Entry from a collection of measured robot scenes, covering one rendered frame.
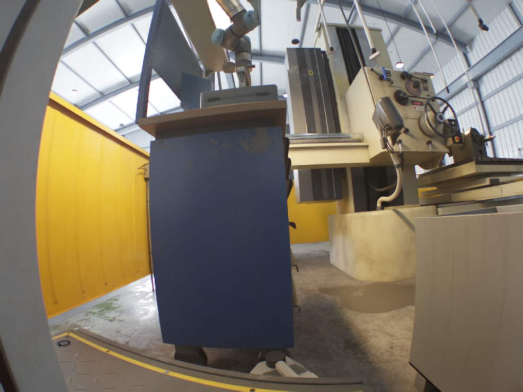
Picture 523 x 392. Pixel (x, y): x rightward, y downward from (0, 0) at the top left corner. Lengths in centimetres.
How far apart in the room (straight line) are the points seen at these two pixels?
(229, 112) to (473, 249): 76
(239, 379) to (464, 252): 54
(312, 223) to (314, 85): 234
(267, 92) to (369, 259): 172
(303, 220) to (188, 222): 358
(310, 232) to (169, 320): 363
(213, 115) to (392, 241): 176
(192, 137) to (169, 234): 33
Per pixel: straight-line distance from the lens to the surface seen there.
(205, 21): 155
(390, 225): 216
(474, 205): 278
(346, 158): 231
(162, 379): 48
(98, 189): 172
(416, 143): 235
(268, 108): 79
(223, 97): 85
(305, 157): 222
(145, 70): 105
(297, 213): 429
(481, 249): 61
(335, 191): 262
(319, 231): 436
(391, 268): 221
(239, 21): 105
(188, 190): 83
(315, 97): 289
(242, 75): 101
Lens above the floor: 59
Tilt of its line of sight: 6 degrees up
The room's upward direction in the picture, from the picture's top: 3 degrees counter-clockwise
